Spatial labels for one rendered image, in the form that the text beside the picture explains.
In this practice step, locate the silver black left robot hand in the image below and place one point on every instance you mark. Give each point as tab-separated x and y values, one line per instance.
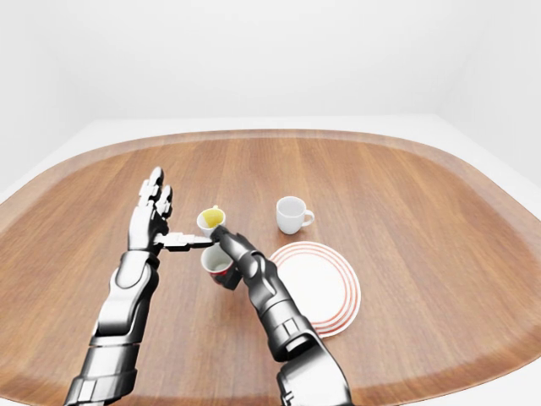
143	228

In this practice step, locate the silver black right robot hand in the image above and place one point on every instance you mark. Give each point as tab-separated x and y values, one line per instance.
247	258

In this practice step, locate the red mug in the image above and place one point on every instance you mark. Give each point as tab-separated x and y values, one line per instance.
216	267

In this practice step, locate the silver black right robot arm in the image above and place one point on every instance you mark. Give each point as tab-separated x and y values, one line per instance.
296	338

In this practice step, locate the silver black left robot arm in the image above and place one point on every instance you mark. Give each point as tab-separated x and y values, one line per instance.
112	325

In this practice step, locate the white mug with yellow inside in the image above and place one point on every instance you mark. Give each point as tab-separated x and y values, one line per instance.
211	220

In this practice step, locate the plain white mug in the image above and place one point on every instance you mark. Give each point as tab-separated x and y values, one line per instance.
291	216

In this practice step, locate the white plate with red rings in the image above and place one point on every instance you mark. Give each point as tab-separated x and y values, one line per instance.
319	287

